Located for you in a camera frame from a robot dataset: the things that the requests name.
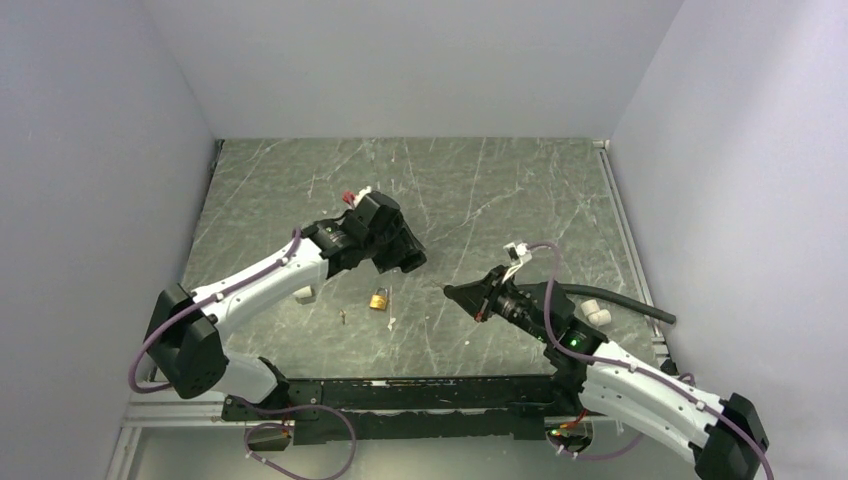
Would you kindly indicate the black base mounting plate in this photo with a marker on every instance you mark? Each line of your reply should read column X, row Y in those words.
column 522, row 407

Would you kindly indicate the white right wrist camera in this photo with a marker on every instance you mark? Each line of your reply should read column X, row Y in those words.
column 519, row 254

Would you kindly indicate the white pipe elbow left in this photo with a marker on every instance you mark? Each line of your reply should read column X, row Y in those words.
column 305, row 295

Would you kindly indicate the brass padlock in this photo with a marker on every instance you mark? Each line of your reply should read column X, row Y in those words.
column 379, row 301

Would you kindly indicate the black foam tube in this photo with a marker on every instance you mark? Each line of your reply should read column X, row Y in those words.
column 620, row 300

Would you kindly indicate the white pipe elbow right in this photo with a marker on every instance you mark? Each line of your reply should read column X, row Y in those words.
column 595, row 314

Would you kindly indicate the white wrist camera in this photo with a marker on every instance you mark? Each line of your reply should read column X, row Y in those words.
column 519, row 254
column 353, row 198

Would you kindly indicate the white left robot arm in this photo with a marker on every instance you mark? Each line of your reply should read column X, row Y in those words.
column 189, row 328

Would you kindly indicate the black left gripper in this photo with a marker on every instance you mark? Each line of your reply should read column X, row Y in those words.
column 405, row 246

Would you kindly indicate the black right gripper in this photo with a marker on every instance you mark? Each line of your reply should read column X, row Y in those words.
column 479, row 297

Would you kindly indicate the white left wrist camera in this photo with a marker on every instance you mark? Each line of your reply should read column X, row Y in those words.
column 353, row 198

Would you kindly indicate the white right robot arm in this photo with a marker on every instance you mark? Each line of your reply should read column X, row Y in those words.
column 723, row 438

